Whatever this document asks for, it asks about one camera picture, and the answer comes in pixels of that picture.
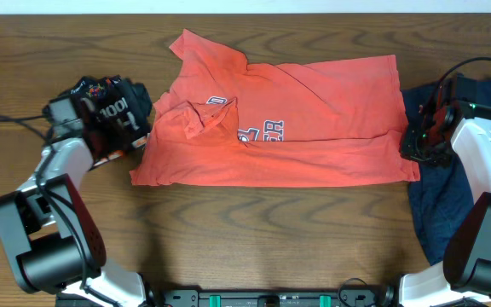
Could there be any red printed t-shirt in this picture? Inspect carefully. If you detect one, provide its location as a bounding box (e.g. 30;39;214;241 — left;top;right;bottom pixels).
130;31;420;188

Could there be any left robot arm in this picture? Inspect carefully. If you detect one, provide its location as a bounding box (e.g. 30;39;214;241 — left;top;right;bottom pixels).
0;95;156;306

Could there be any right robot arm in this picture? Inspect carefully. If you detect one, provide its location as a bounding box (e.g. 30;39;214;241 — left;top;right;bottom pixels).
396;74;491;306

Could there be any navy blue shirt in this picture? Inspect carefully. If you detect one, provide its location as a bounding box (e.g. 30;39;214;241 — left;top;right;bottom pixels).
401;79;491;265

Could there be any folded black printed jersey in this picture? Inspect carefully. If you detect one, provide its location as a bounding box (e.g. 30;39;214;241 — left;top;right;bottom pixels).
49;75;153;167

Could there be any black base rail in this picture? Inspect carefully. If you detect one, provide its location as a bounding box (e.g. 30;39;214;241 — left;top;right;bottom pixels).
163;285;395;307

